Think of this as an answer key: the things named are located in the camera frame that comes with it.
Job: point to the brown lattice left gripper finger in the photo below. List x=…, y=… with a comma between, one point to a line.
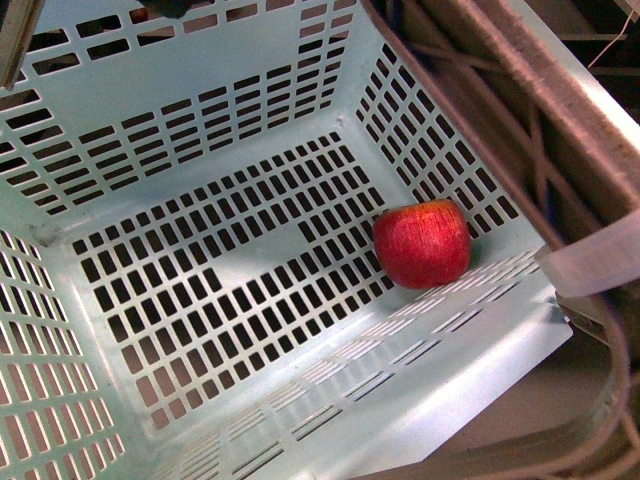
x=569, y=156

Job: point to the light blue plastic basket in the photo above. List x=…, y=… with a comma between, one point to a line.
x=189, y=285

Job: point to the red apple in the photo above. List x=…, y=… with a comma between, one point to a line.
x=423, y=246

